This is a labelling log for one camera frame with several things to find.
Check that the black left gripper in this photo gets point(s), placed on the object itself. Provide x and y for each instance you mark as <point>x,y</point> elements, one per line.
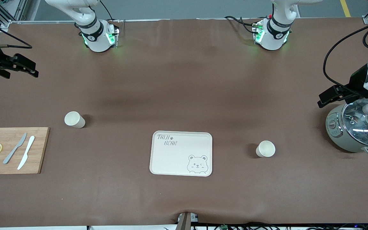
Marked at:
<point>356,83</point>

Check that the white plastic cup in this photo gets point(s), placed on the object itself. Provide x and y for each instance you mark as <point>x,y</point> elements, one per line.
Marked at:
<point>266,149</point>
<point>72,118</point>

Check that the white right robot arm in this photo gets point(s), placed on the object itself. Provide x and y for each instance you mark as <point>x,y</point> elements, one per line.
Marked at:
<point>96,35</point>

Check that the white bear print tray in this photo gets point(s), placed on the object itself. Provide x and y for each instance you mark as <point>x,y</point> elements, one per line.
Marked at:
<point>177,159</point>

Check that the glass pot lid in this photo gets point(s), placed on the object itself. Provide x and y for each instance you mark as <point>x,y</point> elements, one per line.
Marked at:
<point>353,127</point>

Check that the grey plastic knife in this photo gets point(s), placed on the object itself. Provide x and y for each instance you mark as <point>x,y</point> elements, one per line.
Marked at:
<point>15,148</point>

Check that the wooden cutting board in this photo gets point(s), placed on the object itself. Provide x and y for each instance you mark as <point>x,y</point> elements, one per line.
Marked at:
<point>37,150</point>

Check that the white plastic knife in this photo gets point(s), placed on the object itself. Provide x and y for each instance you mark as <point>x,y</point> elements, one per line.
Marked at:
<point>26,152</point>

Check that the brown table cover mat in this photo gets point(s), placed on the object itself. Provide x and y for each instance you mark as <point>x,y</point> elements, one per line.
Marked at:
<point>184,80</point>

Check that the aluminium frame with struts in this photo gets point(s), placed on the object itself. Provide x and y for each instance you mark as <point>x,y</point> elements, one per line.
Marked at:
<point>5,24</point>

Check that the silver table edge rail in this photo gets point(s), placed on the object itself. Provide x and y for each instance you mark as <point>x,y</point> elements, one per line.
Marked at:
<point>43,21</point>

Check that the small grey metal bracket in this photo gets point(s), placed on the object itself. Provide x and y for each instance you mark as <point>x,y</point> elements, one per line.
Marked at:
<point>185,222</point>

